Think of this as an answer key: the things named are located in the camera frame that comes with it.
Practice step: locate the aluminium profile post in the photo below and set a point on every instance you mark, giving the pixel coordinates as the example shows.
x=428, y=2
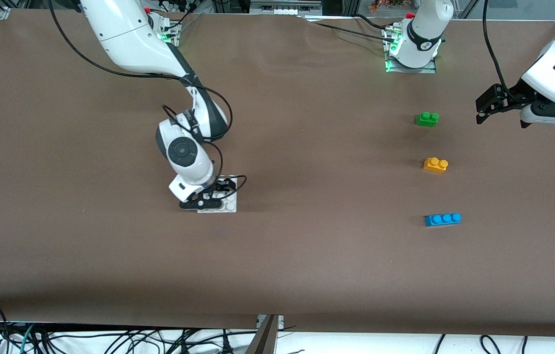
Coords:
x=262, y=341

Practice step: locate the brown table cover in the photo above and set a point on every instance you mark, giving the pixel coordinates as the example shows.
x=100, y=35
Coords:
x=159, y=255

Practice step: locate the green toy block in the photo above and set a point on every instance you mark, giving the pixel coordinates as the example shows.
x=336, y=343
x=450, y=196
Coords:
x=427, y=120

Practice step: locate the orange brown background object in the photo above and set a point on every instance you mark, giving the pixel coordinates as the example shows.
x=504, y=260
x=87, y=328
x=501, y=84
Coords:
x=381, y=6

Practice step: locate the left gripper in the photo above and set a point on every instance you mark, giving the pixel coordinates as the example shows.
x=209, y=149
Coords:
x=512, y=95

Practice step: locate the yellow toy block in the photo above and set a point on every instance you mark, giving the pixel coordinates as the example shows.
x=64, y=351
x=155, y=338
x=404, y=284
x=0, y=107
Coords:
x=435, y=166

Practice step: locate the white power strip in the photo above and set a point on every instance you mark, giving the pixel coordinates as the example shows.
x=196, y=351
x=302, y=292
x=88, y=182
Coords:
x=282, y=9

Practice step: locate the blue toy block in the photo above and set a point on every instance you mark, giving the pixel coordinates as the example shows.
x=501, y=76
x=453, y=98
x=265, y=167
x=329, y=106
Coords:
x=442, y=220

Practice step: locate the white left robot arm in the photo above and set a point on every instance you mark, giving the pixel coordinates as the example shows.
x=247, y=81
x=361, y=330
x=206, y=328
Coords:
x=425, y=29

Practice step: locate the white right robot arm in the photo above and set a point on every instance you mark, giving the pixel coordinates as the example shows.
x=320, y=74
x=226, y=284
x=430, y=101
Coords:
x=130, y=39

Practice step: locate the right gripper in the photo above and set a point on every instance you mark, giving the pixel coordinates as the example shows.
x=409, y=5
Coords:
x=220, y=187

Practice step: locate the small metal bracket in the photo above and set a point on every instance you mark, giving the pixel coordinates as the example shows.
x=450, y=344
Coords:
x=280, y=322

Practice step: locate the white studded base plate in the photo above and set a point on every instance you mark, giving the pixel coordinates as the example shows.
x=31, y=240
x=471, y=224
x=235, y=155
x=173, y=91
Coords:
x=227, y=204

